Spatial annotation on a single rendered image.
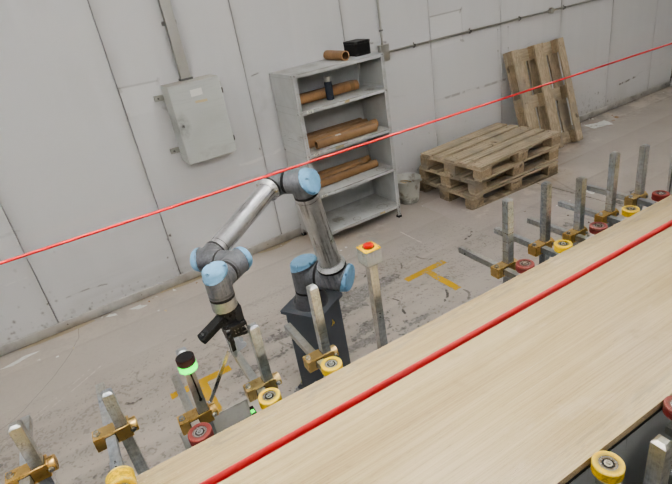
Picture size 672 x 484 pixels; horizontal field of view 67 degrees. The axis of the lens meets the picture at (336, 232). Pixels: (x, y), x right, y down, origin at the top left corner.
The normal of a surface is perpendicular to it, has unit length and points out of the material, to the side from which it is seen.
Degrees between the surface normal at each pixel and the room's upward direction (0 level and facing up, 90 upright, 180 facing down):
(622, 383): 0
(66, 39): 90
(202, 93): 90
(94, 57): 90
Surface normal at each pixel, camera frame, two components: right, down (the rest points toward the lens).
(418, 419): -0.15, -0.89
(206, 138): 0.52, 0.30
